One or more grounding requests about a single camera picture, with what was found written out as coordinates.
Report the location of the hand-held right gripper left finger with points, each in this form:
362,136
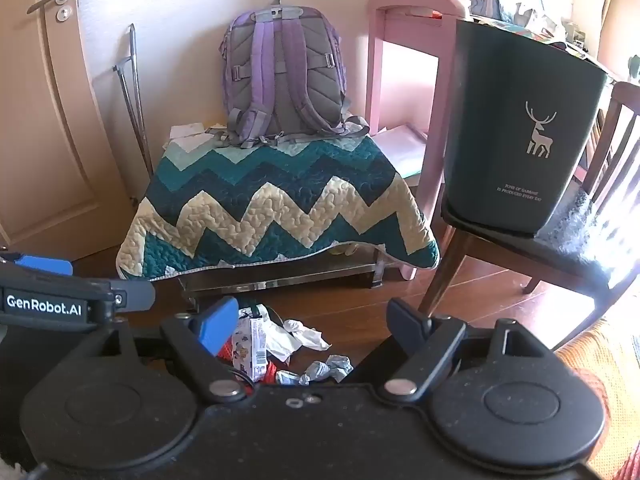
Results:
220,325

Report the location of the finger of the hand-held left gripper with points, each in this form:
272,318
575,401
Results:
42,265
135,295

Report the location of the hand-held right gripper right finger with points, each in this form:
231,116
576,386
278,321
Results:
402,322

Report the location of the small printed drink carton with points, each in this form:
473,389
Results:
257,350

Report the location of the silver wrapper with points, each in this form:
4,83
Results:
330,365

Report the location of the white tissue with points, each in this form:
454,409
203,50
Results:
305,335

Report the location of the dark green bin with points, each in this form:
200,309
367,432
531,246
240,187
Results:
500,110

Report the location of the dark wooden chair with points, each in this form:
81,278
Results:
500,240

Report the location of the beige wooden door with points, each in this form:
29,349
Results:
40,135

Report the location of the teal zigzag quilt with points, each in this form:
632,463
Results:
260,200

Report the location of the white paper sheets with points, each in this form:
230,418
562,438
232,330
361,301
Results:
187,132

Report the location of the white paper stack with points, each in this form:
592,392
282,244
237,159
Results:
400,150

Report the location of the orange patterned blanket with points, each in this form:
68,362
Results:
610,410

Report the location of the silver door lock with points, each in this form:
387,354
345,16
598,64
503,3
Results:
63,13

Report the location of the pink desk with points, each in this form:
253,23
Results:
375,70

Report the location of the purple grey backpack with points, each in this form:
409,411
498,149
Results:
285,75

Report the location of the light blue pencil case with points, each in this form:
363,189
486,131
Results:
485,2

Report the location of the folded metal frame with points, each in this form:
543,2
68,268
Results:
134,95

